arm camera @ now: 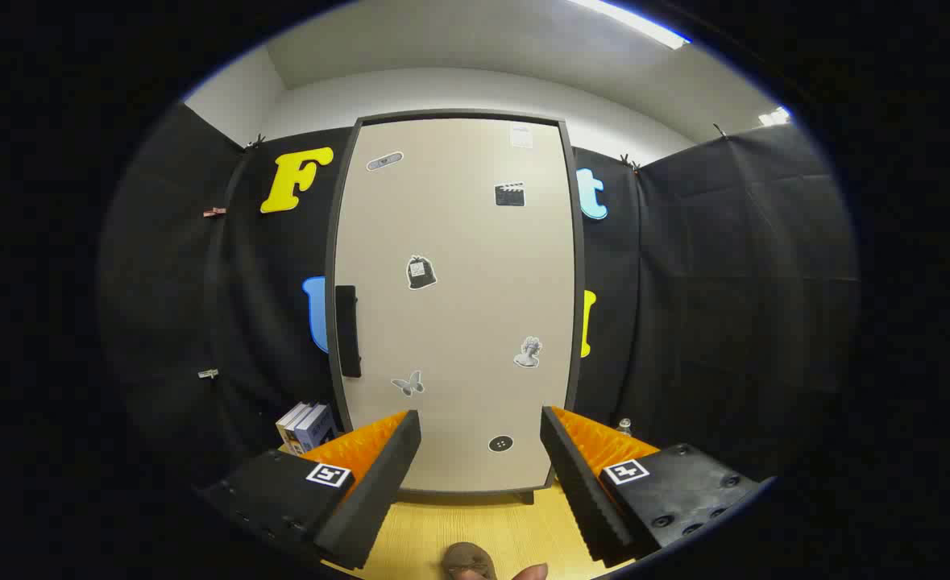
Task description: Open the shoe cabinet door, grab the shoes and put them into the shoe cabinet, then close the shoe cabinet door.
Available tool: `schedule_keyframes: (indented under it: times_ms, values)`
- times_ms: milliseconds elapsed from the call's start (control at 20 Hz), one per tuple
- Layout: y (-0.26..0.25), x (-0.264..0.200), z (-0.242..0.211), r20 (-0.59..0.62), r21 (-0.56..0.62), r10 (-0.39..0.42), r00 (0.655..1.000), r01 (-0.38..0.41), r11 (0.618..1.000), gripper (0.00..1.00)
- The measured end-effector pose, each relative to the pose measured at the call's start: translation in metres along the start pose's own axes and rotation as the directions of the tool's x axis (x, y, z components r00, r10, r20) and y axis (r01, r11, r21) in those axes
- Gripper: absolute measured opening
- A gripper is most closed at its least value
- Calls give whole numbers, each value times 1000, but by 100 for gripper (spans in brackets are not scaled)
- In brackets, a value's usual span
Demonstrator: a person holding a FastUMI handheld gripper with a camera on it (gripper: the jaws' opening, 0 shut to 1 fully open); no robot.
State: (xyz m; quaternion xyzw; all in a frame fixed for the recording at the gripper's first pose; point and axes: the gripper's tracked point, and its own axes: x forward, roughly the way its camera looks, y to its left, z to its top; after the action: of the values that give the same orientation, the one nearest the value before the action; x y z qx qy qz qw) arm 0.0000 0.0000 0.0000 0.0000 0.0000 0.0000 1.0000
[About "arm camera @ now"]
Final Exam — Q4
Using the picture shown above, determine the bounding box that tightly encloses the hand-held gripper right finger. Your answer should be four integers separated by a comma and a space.
541, 405, 765, 569

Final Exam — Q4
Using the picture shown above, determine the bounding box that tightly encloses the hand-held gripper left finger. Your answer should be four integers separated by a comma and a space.
197, 409, 423, 571

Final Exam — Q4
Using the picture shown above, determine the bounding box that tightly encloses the brown fuzzy shoe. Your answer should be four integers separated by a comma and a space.
442, 542, 498, 580

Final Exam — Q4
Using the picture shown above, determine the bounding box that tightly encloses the black door handle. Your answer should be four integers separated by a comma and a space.
335, 284, 363, 379

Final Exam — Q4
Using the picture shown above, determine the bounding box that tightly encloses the dark grey shoe cabinet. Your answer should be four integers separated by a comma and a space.
323, 109, 588, 506

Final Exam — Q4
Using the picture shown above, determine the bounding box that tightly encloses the blue paperback book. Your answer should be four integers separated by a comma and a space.
293, 403, 340, 454

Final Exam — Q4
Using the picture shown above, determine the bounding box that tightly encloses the white paperback book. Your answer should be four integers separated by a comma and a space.
276, 401, 312, 448

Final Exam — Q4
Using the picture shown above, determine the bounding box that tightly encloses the black backdrop cloth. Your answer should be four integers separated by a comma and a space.
100, 101, 858, 500

